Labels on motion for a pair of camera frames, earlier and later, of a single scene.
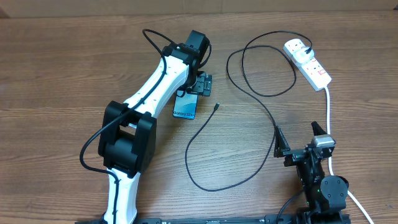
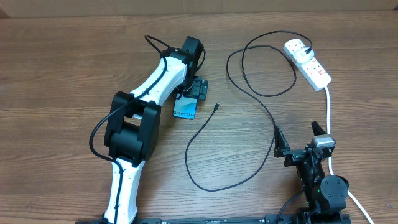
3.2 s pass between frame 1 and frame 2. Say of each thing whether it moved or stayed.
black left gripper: moved
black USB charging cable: stayed
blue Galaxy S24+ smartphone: stayed
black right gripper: stayed
